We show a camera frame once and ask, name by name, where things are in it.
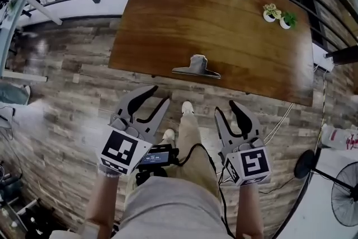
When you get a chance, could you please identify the wooden table with black legs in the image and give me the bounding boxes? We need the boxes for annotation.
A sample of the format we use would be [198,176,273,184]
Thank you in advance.
[107,0,314,107]

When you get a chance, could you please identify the white desk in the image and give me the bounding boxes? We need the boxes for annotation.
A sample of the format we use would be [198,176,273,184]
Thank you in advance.
[0,0,64,83]

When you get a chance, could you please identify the black standing fan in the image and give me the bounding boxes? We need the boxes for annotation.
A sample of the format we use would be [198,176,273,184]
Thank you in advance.
[294,149,358,227]

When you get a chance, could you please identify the person's khaki trousers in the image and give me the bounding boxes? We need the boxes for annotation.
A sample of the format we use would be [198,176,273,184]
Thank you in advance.
[123,113,222,205]

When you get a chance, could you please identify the person's left forearm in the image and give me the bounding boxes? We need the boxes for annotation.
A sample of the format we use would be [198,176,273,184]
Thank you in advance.
[85,173,120,239]

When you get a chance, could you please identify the white plastic bag red print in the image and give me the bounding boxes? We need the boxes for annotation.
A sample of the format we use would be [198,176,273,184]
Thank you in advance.
[320,124,358,151]

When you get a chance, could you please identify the white cable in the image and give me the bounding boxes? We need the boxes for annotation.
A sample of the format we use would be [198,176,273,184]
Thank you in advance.
[264,102,294,142]

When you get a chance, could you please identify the person's white shoe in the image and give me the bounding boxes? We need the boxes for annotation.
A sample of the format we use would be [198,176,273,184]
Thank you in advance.
[181,100,195,116]
[162,128,176,146]

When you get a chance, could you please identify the person's right white shoe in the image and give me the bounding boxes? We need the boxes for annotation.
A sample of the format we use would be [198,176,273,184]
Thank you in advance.
[181,100,195,116]

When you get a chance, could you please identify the person's light t-shirt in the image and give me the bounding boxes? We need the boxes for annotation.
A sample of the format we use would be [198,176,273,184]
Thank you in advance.
[49,176,233,239]

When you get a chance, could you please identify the small white pot variegated plant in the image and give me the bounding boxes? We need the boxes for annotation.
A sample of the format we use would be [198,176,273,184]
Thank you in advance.
[262,3,282,22]

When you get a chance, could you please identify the large metal binder clip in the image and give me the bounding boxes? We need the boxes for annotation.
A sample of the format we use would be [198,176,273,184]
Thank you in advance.
[171,54,222,80]

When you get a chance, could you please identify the small white pot green plant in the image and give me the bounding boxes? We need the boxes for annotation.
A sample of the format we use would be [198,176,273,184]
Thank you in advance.
[279,11,299,30]

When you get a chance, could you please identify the black device cable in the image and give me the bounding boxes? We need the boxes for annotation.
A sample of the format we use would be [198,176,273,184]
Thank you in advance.
[176,142,235,239]

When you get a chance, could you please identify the black device with screen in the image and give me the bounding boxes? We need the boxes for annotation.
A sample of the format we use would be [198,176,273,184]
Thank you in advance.
[135,144,180,185]

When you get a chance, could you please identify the person's left white shoe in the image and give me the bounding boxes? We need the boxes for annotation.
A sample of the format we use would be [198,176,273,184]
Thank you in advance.
[162,128,176,146]

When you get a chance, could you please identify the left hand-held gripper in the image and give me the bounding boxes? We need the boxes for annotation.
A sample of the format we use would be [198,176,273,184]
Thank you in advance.
[98,85,170,176]

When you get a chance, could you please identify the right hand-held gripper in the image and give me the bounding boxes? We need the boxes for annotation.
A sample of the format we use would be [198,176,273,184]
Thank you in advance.
[214,100,273,188]

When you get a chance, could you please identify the person's right forearm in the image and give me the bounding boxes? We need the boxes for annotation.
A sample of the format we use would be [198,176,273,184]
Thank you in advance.
[235,183,265,239]

